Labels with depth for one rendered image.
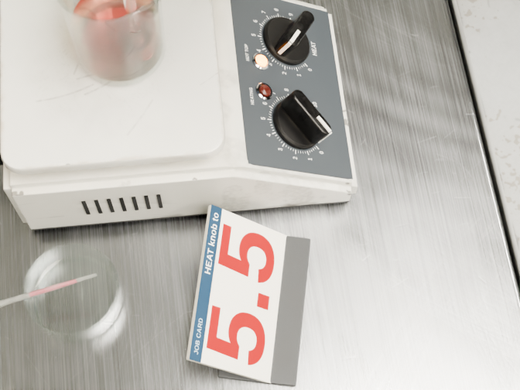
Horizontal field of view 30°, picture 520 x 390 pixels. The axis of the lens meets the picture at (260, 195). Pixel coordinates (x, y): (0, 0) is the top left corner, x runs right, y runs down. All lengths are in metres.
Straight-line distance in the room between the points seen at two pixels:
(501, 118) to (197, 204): 0.21
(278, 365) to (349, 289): 0.06
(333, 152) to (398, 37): 0.12
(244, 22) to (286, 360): 0.20
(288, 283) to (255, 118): 0.10
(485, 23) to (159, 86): 0.25
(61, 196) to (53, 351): 0.09
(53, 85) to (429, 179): 0.24
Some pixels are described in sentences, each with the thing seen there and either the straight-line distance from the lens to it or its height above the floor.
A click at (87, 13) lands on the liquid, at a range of 0.53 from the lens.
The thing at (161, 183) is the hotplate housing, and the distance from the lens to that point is 0.53.
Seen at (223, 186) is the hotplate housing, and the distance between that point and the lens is 0.55.
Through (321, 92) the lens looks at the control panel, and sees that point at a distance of 0.59.
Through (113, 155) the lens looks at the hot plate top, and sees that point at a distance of 0.52.
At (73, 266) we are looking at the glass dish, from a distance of 0.59.
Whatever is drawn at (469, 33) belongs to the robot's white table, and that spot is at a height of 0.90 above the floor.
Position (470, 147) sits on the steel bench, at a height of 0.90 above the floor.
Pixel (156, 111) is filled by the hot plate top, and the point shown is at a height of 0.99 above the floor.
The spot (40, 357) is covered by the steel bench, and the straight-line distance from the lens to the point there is 0.58.
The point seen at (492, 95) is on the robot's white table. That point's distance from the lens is 0.65.
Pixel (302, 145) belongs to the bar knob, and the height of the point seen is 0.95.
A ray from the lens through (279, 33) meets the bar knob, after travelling 0.59.
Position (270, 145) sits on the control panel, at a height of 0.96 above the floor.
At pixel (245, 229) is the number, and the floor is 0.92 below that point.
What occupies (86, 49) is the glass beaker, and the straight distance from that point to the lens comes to 0.51.
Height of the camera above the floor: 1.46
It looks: 68 degrees down
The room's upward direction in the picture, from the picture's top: 2 degrees clockwise
